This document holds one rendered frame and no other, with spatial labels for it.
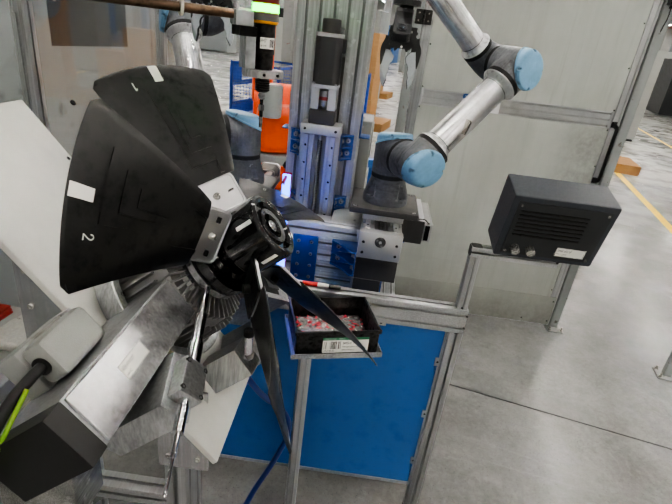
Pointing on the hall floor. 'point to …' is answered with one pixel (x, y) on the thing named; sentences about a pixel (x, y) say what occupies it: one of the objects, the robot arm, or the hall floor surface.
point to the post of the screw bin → (297, 429)
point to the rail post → (433, 416)
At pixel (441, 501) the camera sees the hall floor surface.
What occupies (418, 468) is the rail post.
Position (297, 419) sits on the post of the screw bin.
